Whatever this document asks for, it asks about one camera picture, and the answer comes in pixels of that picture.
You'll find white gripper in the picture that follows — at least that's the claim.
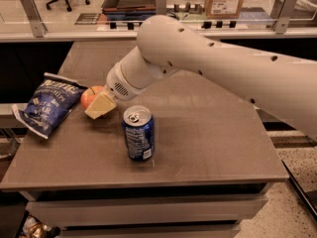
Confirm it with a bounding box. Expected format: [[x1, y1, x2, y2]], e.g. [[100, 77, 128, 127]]
[[84, 62, 144, 119]]

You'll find red apple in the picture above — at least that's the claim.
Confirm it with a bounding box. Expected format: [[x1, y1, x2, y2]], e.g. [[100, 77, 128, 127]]
[[80, 86, 103, 110]]

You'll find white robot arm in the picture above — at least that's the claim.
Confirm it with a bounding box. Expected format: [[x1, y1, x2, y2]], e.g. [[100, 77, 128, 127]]
[[86, 15, 317, 139]]

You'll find blue chip bag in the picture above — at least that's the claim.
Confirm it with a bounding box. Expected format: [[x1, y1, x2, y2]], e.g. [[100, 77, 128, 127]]
[[12, 72, 87, 139]]

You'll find blue soda can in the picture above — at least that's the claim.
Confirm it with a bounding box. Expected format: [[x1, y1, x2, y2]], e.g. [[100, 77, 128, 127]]
[[122, 105, 155, 161]]

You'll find cardboard box with label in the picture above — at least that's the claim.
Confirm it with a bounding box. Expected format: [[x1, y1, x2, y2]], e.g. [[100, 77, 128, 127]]
[[204, 0, 244, 19]]

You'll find left metal railing bracket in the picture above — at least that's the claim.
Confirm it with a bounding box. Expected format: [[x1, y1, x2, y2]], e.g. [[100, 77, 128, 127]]
[[20, 0, 47, 38]]

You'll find metal railing bracket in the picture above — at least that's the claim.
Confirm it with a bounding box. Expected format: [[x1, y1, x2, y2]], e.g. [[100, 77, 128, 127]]
[[156, 0, 166, 15], [272, 0, 297, 34], [20, 0, 47, 38]]

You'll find middle metal railing bracket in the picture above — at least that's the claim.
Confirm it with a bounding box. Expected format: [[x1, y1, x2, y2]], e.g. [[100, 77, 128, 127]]
[[156, 0, 166, 15]]

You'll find right metal railing bracket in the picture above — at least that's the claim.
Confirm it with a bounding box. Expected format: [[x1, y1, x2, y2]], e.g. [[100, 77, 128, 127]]
[[272, 0, 297, 34]]

